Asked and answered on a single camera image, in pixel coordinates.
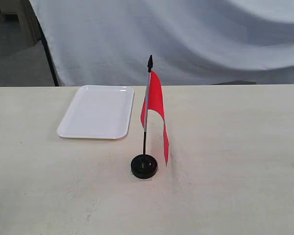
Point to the red flag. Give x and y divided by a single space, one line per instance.
154 101

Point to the black round flag base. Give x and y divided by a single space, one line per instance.
143 166

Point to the white rectangular plastic tray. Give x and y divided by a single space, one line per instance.
98 112

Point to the white backdrop cloth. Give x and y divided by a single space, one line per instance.
192 42

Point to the black backdrop stand pole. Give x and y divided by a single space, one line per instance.
49 58

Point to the wooden furniture in background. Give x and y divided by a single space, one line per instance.
21 11

